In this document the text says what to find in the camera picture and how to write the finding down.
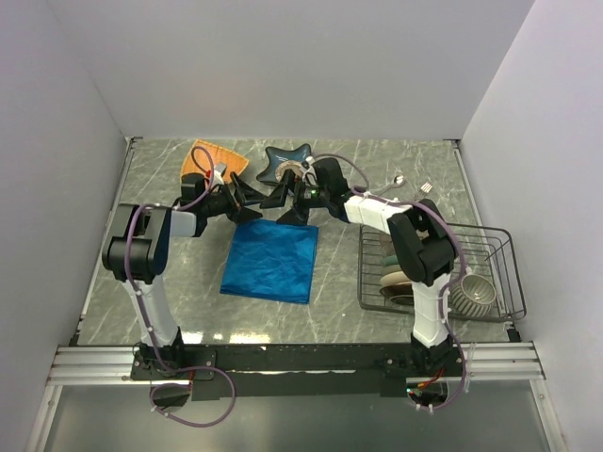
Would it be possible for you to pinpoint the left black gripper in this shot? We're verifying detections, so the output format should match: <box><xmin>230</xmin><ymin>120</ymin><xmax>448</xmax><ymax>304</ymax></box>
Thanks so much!
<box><xmin>201</xmin><ymin>172</ymin><xmax>268</xmax><ymax>227</ymax></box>

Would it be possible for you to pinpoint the black wire dish rack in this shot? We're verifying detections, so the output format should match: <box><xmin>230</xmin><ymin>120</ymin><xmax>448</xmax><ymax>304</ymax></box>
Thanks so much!
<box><xmin>357</xmin><ymin>223</ymin><xmax>527</xmax><ymax>323</ymax></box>

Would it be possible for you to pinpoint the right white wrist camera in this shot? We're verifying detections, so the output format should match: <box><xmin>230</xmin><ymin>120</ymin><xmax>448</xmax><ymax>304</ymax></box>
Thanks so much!
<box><xmin>293</xmin><ymin>161</ymin><xmax>317</xmax><ymax>185</ymax></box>

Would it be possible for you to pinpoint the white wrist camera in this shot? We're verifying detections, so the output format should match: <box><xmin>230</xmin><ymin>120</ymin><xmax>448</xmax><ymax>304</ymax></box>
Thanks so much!
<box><xmin>293</xmin><ymin>161</ymin><xmax>317</xmax><ymax>185</ymax></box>
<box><xmin>208</xmin><ymin>162</ymin><xmax>227</xmax><ymax>186</ymax></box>

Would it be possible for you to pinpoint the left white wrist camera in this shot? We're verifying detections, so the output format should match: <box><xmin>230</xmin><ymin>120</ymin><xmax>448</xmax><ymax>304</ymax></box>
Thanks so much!
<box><xmin>208</xmin><ymin>162</ymin><xmax>227</xmax><ymax>186</ymax></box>

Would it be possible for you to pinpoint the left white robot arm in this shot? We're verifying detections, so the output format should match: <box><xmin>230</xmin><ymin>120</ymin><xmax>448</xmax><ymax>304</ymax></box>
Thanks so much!
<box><xmin>102</xmin><ymin>173</ymin><xmax>266</xmax><ymax>379</ymax></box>

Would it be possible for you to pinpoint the blue cloth napkin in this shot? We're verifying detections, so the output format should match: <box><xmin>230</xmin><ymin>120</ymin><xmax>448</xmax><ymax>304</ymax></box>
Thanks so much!
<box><xmin>220</xmin><ymin>219</ymin><xmax>318</xmax><ymax>304</ymax></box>

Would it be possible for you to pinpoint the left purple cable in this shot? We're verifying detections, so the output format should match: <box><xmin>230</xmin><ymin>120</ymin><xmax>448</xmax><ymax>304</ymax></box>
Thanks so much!
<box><xmin>126</xmin><ymin>146</ymin><xmax>236</xmax><ymax>428</ymax></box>

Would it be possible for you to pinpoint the grey ribbed mug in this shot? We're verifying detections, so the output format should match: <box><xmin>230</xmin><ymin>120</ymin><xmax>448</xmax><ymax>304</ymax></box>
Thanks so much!
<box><xmin>448</xmin><ymin>274</ymin><xmax>497</xmax><ymax>317</ymax></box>

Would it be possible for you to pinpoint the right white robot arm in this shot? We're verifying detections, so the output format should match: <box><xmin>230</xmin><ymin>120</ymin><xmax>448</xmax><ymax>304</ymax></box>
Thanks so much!
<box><xmin>260</xmin><ymin>157</ymin><xmax>458</xmax><ymax>376</ymax></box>

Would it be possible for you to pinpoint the silver fork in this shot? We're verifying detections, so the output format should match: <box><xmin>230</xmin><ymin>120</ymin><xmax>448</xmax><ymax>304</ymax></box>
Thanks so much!
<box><xmin>413</xmin><ymin>182</ymin><xmax>433</xmax><ymax>202</ymax></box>

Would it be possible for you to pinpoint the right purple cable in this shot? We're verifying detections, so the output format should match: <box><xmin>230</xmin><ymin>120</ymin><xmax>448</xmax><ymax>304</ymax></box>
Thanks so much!
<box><xmin>303</xmin><ymin>154</ymin><xmax>472</xmax><ymax>415</ymax></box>

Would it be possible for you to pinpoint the silver spoon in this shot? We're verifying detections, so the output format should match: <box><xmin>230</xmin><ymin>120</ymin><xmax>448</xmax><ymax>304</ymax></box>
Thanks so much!
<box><xmin>376</xmin><ymin>174</ymin><xmax>406</xmax><ymax>195</ymax></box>

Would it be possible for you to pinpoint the orange woven basket tray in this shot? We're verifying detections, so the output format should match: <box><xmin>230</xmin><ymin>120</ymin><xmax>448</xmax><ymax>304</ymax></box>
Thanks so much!
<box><xmin>180</xmin><ymin>139</ymin><xmax>249</xmax><ymax>184</ymax></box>

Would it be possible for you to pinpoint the purple cable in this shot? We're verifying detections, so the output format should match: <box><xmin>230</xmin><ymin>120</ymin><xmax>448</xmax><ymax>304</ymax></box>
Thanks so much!
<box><xmin>126</xmin><ymin>146</ymin><xmax>236</xmax><ymax>428</ymax></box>
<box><xmin>303</xmin><ymin>154</ymin><xmax>472</xmax><ymax>415</ymax></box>

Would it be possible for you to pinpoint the green plate in rack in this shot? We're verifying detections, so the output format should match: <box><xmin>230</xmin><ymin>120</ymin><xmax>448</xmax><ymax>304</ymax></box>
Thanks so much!
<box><xmin>382</xmin><ymin>254</ymin><xmax>399</xmax><ymax>267</ymax></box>

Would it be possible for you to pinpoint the dark blue star dish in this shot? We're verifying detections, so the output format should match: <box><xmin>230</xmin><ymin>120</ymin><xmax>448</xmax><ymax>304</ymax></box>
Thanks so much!
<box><xmin>256</xmin><ymin>143</ymin><xmax>312</xmax><ymax>186</ymax></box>

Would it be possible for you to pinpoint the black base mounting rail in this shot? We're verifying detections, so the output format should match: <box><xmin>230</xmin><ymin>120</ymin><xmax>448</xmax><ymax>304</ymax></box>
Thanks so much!
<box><xmin>130</xmin><ymin>343</ymin><xmax>463</xmax><ymax>401</ymax></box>

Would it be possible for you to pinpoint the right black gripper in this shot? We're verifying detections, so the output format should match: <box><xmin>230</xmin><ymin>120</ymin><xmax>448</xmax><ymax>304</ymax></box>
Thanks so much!
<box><xmin>260</xmin><ymin>169</ymin><xmax>331</xmax><ymax>227</ymax></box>

